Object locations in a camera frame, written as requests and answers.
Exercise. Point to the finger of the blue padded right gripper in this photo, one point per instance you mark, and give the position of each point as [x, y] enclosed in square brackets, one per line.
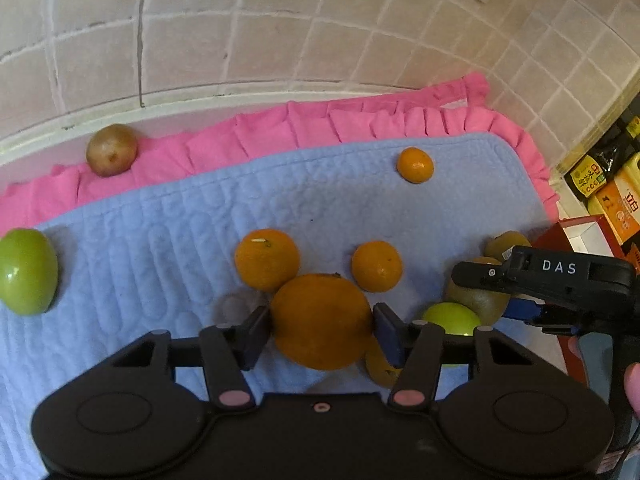
[523, 309]

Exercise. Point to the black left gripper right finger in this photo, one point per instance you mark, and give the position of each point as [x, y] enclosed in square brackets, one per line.
[416, 348]

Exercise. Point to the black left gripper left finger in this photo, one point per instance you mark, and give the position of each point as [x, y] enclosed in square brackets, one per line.
[229, 352]

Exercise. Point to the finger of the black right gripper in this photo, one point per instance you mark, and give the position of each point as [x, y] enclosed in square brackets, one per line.
[477, 275]

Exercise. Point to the green apple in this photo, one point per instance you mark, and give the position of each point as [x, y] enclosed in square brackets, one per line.
[29, 272]
[455, 319]

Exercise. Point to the large orange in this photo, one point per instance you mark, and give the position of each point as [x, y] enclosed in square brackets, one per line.
[321, 321]

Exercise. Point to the brown kiwi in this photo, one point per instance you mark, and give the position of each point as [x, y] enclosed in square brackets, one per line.
[487, 305]
[500, 247]
[112, 150]

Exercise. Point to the person's hand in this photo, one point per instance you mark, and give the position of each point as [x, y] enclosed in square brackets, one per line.
[595, 352]

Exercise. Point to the orange under right finger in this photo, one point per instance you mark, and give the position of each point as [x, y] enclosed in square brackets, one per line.
[378, 368]

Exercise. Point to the red cardboard box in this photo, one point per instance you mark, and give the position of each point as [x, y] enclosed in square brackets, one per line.
[590, 235]

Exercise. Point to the round tangerine centre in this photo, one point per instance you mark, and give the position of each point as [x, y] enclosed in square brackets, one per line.
[376, 266]

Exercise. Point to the yellow detergent jug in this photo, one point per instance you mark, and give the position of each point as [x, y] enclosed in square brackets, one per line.
[619, 201]

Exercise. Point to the medium orange with stem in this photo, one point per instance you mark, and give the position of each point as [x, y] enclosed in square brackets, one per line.
[266, 259]

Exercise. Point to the dark soy sauce bottle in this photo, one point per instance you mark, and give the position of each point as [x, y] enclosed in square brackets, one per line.
[601, 162]

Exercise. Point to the small far tangerine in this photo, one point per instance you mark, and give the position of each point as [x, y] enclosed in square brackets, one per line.
[415, 165]

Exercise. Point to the pink ruffled cloth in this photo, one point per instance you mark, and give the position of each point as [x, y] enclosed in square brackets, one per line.
[451, 108]

